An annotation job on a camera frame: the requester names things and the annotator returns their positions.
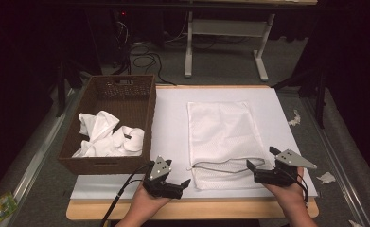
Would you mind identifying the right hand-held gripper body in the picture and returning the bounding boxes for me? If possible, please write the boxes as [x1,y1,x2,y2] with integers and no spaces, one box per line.
[254,148,318,187]

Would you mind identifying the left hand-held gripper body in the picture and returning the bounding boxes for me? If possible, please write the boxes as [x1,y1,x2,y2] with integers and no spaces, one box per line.
[143,155,183,200]

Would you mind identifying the white mesh laundry bag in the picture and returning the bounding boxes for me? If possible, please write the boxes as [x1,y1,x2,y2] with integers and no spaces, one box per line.
[186,100,273,191]

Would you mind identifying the white shirt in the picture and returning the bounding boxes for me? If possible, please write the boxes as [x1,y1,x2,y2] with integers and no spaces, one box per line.
[72,110,146,159]

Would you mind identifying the brown wicker basket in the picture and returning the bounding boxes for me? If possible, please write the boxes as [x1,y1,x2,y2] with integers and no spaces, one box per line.
[58,74,157,176]

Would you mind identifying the person's left hand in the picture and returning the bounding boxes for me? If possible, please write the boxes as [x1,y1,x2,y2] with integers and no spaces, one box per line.
[130,183,172,218]

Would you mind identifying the person's right hand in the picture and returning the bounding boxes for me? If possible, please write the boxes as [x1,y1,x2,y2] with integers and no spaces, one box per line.
[262,166,307,213]

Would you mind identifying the white board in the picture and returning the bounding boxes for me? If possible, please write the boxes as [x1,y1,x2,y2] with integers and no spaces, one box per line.
[69,87,319,201]

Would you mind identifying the black stand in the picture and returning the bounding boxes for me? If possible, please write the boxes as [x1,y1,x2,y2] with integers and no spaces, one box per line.
[54,58,103,118]
[271,61,329,130]

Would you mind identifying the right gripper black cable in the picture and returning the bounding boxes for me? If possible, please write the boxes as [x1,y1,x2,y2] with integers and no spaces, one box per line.
[295,172,310,204]

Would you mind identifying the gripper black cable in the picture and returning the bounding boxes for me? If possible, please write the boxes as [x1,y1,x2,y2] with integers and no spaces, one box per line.
[295,172,310,204]
[99,161,155,227]

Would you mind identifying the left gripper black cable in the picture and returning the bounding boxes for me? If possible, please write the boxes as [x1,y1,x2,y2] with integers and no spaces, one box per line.
[99,161,155,227]

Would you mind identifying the metal floor rail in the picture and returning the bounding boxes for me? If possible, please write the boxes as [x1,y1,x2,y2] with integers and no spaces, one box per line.
[300,97,368,227]
[0,88,83,227]

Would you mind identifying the black cables on floor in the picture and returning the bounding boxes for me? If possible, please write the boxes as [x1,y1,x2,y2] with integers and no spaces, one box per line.
[130,41,178,87]

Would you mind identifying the white metal desk frame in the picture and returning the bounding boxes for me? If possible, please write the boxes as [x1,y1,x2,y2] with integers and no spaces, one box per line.
[184,10,276,82]

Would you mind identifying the dark equipment with hanging wires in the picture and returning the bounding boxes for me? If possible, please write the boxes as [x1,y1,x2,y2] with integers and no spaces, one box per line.
[111,9,133,76]

